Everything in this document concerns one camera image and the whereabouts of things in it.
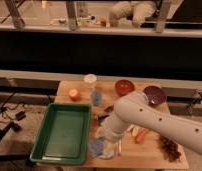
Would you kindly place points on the blue sponge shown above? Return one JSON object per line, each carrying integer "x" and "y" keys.
{"x": 95, "y": 147}

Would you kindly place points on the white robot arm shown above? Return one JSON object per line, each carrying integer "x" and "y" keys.
{"x": 134, "y": 108}

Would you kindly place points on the green plastic tray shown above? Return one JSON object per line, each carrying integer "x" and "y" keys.
{"x": 63, "y": 135}

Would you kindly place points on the white lidded cup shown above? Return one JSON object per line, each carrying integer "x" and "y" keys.
{"x": 90, "y": 80}

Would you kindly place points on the red bowl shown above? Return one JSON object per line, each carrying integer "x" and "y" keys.
{"x": 123, "y": 87}

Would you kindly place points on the orange fruit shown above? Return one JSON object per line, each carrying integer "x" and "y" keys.
{"x": 74, "y": 95}

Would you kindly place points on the white banana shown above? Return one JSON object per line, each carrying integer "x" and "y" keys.
{"x": 130, "y": 127}

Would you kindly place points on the purple bowl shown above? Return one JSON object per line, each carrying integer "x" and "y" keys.
{"x": 155, "y": 95}

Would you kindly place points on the silver fork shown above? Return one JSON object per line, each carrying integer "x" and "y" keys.
{"x": 119, "y": 147}

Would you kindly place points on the orange carrot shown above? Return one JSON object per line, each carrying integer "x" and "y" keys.
{"x": 141, "y": 135}

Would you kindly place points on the grey folded cloth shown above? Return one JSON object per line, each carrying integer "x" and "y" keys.
{"x": 108, "y": 151}

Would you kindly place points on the dark grape bunch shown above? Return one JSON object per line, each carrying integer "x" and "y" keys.
{"x": 169, "y": 149}

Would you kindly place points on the black handled knife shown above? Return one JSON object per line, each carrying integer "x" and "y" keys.
{"x": 109, "y": 108}

